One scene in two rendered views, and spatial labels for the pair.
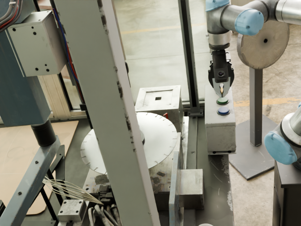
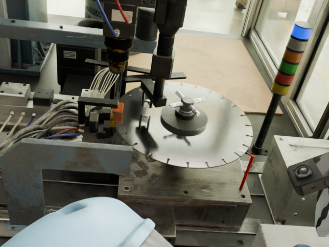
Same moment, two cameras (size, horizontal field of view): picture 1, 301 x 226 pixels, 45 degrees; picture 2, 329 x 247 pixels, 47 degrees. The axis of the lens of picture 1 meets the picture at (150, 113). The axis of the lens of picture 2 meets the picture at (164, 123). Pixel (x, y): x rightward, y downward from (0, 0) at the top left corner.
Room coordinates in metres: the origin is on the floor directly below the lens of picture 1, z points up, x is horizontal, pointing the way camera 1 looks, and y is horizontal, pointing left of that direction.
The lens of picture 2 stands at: (0.69, -0.57, 1.47)
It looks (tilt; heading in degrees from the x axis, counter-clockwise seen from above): 37 degrees down; 69
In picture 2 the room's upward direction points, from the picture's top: 10 degrees clockwise
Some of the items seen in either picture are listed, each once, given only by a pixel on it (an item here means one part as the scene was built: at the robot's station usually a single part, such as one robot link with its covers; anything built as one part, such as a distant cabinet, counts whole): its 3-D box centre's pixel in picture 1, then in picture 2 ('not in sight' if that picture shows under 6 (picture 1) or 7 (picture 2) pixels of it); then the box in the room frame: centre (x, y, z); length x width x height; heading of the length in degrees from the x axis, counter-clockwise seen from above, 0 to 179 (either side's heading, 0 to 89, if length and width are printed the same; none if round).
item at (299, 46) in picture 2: not in sight; (297, 42); (1.28, 0.17, 1.11); 0.05 x 0.04 x 0.03; 77
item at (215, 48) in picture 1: (220, 57); not in sight; (1.14, -0.27, 1.11); 0.09 x 0.08 x 0.12; 167
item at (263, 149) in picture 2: not in sight; (257, 148); (1.28, 0.17, 0.76); 0.09 x 0.03 x 0.03; 167
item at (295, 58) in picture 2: not in sight; (293, 54); (1.28, 0.17, 1.08); 0.05 x 0.04 x 0.03; 77
